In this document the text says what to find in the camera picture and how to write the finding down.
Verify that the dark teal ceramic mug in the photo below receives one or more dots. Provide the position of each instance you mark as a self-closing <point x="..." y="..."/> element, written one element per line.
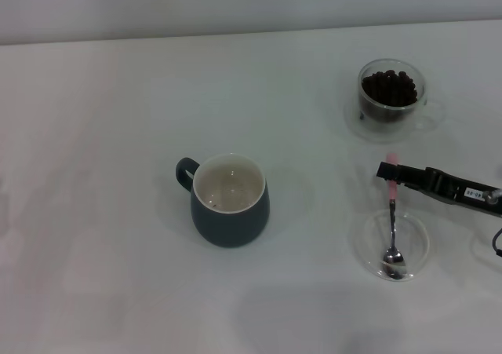
<point x="231" y="228"/>

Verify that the clear glass cup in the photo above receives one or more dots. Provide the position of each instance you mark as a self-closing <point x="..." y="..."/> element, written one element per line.
<point x="420" y="91"/>

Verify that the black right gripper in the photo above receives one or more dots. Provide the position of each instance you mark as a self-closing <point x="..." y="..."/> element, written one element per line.
<point x="455" y="191"/>

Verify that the dark coffee beans pile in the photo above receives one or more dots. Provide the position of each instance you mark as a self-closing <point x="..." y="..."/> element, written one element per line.
<point x="388" y="89"/>

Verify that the clear glass saucer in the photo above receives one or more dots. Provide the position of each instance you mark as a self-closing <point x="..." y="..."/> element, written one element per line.
<point x="376" y="135"/>
<point x="416" y="244"/>

